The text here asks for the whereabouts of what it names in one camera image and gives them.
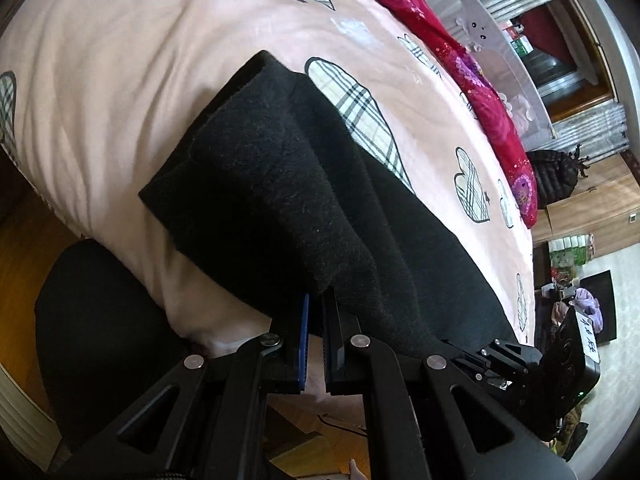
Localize black pants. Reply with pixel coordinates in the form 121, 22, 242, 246
35, 51, 515, 452

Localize black puffer jacket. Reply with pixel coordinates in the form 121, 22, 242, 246
527, 145, 590, 209

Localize grey curtain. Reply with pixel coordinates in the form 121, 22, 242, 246
439, 0, 632, 154

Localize grey bed guard rail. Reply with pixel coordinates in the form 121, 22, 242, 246
440, 0, 554, 151

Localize pink heart-patterned duvet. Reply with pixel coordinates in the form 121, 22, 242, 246
1, 0, 535, 356

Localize wooden wardrobe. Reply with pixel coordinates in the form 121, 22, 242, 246
532, 154, 639, 258

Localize red floral quilt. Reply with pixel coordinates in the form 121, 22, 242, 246
375, 0, 538, 229

